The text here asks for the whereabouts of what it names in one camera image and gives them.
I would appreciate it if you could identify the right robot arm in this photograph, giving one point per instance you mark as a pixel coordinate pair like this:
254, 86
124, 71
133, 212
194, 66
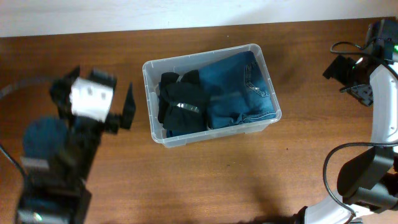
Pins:
365, 184

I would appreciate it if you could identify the dark blue jeans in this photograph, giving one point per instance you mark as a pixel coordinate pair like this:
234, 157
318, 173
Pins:
238, 91

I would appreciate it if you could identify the clear plastic storage bin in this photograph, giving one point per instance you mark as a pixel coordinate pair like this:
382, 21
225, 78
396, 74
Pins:
153, 69

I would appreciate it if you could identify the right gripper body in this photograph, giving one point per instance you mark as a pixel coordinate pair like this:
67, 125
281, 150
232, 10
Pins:
356, 79

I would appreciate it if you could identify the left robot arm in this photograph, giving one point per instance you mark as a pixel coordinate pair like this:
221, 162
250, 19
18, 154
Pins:
59, 151

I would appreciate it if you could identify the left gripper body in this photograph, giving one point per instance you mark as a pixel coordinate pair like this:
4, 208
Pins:
59, 94

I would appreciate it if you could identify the black garment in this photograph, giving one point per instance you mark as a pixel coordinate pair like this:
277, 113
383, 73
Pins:
183, 105

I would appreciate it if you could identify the left white camera box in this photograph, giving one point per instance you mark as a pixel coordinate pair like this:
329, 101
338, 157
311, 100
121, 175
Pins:
90, 99

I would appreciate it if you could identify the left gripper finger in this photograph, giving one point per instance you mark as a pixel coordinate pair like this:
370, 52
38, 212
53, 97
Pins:
129, 109
71, 76

